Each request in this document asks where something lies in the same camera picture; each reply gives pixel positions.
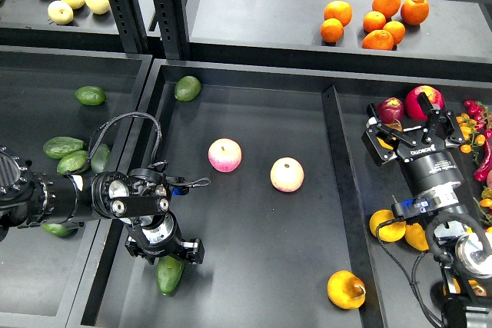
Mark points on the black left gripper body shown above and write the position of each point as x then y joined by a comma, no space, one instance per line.
160,238

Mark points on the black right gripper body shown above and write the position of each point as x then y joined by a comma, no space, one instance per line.
427,167

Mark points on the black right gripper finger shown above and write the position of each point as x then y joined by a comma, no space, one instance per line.
404,142
439,120

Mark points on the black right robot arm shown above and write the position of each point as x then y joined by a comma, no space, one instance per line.
455,239

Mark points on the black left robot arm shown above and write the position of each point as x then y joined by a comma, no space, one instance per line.
140,199

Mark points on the dark green avocado cluster right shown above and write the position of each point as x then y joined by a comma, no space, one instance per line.
100,158

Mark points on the green avocado tray corner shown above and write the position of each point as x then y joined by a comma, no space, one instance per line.
187,88

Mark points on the pale yellow pear right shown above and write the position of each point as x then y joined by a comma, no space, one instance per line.
98,7

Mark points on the pale yellow pear front left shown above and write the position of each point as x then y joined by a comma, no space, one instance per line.
60,13

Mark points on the bright red apple right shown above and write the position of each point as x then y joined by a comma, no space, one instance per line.
412,107

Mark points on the cherry tomato bunch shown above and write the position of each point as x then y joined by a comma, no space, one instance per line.
475,125

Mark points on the dark red apple right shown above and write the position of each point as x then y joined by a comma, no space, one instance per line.
390,110

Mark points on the red chili pepper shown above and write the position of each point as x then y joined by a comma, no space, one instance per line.
480,174

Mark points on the small tomatoes right edge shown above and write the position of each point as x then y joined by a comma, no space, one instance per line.
484,204

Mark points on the pale pink apple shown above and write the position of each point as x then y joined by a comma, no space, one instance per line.
287,174

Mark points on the orange front bottom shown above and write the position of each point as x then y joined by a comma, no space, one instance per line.
378,40

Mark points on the orange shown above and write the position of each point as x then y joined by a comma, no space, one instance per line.
378,40
397,31
415,12
388,8
331,30
340,10

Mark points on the orange right lower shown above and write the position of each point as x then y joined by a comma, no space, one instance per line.
397,31

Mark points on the pink red apple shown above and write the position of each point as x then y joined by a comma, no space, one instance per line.
224,155

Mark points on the black metal divider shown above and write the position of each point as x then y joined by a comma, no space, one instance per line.
354,226

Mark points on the orange top right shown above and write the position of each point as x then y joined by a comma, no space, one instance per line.
415,12

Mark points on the black right tray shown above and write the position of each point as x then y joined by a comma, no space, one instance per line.
380,187

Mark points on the black tray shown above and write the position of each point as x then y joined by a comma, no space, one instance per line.
48,281
380,187
268,254

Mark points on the orange middle small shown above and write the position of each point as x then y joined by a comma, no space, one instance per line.
373,21

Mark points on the orange lower left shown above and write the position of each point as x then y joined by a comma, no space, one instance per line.
331,30

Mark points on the orange top centre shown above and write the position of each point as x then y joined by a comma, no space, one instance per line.
388,8

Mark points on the black centre tray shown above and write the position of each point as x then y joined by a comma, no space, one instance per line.
268,254

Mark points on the orange top left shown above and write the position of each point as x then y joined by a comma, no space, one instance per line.
340,10

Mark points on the black left tray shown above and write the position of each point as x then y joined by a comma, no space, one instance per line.
48,281

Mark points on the black shelf post left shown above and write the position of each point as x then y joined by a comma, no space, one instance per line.
123,14

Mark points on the black shelf post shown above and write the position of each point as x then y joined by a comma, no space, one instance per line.
123,14
172,23

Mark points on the black shelf post right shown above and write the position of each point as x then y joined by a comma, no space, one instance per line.
172,23

